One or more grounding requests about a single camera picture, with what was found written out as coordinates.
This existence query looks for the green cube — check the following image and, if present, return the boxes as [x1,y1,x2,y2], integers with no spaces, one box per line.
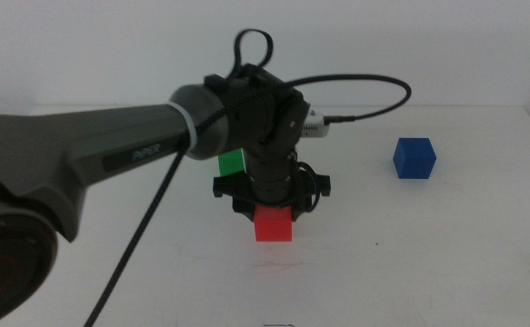
[217,148,247,178]

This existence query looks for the red cube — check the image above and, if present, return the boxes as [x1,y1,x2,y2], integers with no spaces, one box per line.
[253,203,294,243]

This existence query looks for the blue cube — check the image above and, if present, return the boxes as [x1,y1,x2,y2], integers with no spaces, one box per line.
[392,137,437,180]

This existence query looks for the thin black left gripper cable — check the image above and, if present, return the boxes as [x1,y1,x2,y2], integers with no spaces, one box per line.
[296,159,324,213]

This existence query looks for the black left wrist camera cable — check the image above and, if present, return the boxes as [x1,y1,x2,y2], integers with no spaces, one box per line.
[285,74,413,125]

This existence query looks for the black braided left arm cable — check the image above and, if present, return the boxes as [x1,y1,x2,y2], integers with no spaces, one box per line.
[82,28,275,327]

